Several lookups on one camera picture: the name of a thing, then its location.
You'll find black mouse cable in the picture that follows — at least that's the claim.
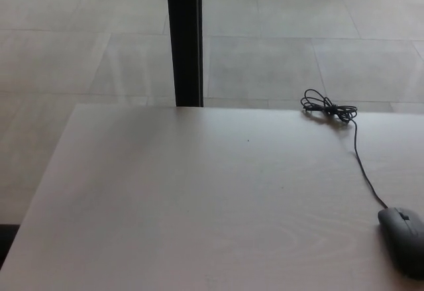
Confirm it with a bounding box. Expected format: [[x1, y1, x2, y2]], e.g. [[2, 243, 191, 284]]
[[300, 88, 389, 209]]

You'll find black floor object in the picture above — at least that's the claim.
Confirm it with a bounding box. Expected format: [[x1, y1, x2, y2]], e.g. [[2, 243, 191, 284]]
[[0, 224, 22, 267]]

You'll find black vertical post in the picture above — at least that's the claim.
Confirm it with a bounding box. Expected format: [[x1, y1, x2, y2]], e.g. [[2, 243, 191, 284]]
[[165, 0, 205, 108]]

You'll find black computer mouse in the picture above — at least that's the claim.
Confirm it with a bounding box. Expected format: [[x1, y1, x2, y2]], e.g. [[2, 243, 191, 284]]
[[378, 206, 424, 280]]

